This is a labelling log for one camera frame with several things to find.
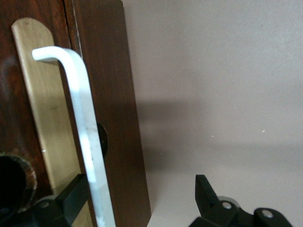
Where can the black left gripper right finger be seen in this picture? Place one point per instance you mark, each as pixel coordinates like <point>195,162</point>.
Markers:
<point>206,201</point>

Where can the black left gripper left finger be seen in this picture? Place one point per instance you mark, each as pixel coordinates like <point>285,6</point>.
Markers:
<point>68,203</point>

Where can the wooden drawer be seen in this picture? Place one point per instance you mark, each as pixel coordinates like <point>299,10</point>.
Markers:
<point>42,94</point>

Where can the dark wooden cabinet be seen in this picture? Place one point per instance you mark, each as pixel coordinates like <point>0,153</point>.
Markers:
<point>111,94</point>

